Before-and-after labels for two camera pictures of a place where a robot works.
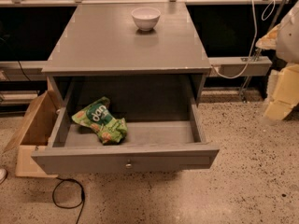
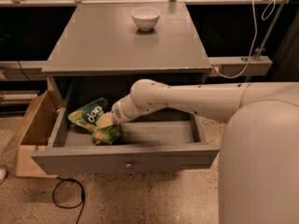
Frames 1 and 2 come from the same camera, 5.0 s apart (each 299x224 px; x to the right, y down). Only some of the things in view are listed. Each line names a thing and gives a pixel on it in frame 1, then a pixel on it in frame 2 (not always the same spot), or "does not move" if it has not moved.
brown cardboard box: (34, 133) does not move
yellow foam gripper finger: (286, 93) to (123, 111)
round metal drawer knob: (128, 165) does not move
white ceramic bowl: (146, 18) does not move
